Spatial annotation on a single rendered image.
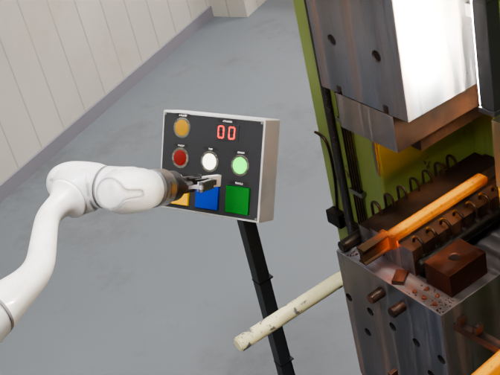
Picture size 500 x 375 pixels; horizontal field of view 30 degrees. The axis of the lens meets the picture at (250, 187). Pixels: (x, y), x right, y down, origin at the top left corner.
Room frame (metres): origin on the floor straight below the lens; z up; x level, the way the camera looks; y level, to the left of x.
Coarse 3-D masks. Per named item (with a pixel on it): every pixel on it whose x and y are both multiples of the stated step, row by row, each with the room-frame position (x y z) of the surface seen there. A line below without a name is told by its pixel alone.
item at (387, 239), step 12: (468, 180) 1.96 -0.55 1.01; (480, 180) 1.95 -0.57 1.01; (456, 192) 1.92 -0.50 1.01; (468, 192) 1.93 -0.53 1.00; (432, 204) 1.90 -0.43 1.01; (444, 204) 1.89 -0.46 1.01; (420, 216) 1.86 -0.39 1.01; (396, 228) 1.84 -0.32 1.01; (408, 228) 1.83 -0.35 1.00; (372, 240) 1.80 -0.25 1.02; (384, 240) 1.80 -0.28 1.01; (396, 240) 1.80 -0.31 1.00; (360, 252) 1.78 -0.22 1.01; (372, 252) 1.79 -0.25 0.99; (384, 252) 1.79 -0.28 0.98
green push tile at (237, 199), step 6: (228, 186) 2.17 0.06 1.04; (234, 186) 2.16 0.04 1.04; (228, 192) 2.16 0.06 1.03; (234, 192) 2.15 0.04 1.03; (240, 192) 2.14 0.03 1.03; (246, 192) 2.13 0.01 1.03; (228, 198) 2.15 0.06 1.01; (234, 198) 2.14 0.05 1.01; (240, 198) 2.13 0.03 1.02; (246, 198) 2.12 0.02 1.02; (228, 204) 2.14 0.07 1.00; (234, 204) 2.13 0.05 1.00; (240, 204) 2.12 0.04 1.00; (246, 204) 2.11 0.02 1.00; (228, 210) 2.14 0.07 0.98; (234, 210) 2.13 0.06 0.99; (240, 210) 2.12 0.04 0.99; (246, 210) 2.10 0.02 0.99
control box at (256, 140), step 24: (168, 120) 2.37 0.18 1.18; (192, 120) 2.32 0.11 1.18; (216, 120) 2.28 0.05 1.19; (240, 120) 2.23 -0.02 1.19; (264, 120) 2.19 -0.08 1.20; (168, 144) 2.34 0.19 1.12; (192, 144) 2.29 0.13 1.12; (216, 144) 2.25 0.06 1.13; (240, 144) 2.20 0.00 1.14; (264, 144) 2.16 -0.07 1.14; (168, 168) 2.31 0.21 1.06; (192, 168) 2.26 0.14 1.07; (216, 168) 2.22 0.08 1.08; (264, 168) 2.14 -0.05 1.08; (192, 192) 2.23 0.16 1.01; (264, 192) 2.12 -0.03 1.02; (216, 216) 2.16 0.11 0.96; (240, 216) 2.12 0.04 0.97; (264, 216) 2.10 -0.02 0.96
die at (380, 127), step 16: (336, 96) 1.93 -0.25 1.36; (464, 96) 1.85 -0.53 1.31; (352, 112) 1.88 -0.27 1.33; (368, 112) 1.83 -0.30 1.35; (384, 112) 1.78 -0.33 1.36; (432, 112) 1.81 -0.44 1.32; (448, 112) 1.83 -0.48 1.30; (464, 112) 1.85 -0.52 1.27; (352, 128) 1.89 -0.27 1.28; (368, 128) 1.84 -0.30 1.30; (384, 128) 1.79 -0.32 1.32; (400, 128) 1.76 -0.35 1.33; (416, 128) 1.78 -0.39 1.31; (432, 128) 1.80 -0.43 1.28; (384, 144) 1.79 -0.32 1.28; (400, 144) 1.76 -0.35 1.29
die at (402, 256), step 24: (456, 168) 2.07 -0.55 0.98; (480, 168) 2.03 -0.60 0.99; (432, 192) 1.97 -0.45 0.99; (480, 192) 1.92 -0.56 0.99; (384, 216) 1.94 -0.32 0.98; (408, 216) 1.90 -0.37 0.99; (432, 216) 1.86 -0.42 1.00; (456, 216) 1.85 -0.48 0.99; (480, 216) 1.86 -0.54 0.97; (408, 240) 1.80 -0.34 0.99; (432, 240) 1.78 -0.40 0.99; (408, 264) 1.77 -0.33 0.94
